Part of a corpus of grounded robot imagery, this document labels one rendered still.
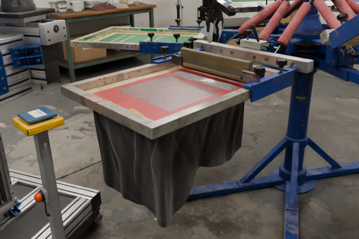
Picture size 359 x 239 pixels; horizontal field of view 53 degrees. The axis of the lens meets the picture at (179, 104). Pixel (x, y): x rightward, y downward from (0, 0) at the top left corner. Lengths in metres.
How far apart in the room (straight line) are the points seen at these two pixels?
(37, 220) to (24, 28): 0.99
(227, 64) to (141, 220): 1.16
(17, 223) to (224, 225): 1.13
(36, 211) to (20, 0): 1.10
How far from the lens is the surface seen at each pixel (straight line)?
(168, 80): 1.62
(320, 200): 2.58
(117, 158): 1.51
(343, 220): 2.46
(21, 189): 2.40
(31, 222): 2.11
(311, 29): 2.26
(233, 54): 1.88
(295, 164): 2.43
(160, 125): 1.09
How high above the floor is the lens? 1.44
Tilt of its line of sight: 21 degrees down
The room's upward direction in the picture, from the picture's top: 1 degrees counter-clockwise
